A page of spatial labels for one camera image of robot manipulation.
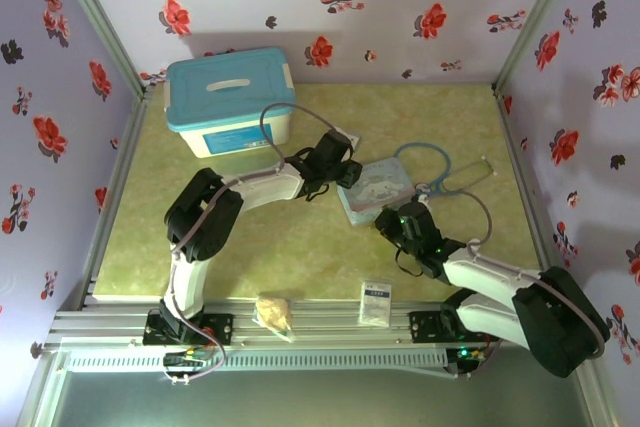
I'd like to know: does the grey right arm cable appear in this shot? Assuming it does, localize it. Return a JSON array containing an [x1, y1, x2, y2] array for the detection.
[[428, 190, 607, 359]]

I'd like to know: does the white storage box, blue lid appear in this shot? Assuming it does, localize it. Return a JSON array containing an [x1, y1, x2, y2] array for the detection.
[[163, 46, 297, 160]]

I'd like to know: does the grey metal lower panel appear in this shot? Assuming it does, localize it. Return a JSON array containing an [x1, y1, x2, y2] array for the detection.
[[29, 346, 616, 427]]

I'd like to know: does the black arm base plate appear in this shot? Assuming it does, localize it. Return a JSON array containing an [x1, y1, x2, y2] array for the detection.
[[143, 312, 235, 347], [408, 310, 501, 344]]

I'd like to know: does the white gauze packet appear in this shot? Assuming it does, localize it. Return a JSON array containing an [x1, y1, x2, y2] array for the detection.
[[358, 278, 393, 328]]

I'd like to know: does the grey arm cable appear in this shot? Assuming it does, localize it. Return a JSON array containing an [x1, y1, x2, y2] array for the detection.
[[167, 102, 347, 328], [428, 190, 607, 359]]

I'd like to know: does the wide aluminium base rail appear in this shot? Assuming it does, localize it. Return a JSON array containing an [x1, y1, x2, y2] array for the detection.
[[47, 299, 599, 348]]

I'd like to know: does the cartoon-print blue pouch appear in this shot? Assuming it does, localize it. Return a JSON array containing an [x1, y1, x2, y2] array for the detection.
[[336, 156, 417, 227]]

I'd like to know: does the blue stethoscope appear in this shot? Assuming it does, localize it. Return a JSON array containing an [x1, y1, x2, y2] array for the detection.
[[392, 142, 500, 199]]

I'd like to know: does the white slotted cable duct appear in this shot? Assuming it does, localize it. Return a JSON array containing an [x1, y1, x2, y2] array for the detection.
[[66, 349, 448, 374]]

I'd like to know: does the green control board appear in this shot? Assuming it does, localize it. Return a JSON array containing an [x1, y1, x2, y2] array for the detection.
[[164, 351, 209, 371], [446, 345, 489, 379]]

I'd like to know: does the grey left arm cable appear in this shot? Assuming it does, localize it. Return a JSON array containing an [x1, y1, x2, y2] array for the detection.
[[167, 102, 347, 328]]

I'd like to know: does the aluminium frame rail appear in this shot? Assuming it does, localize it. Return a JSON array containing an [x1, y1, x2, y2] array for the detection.
[[79, 86, 151, 308], [492, 84, 571, 306]]

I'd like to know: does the aluminium frame post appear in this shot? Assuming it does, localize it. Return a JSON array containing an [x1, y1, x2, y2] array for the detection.
[[47, 0, 156, 98], [492, 0, 586, 98]]

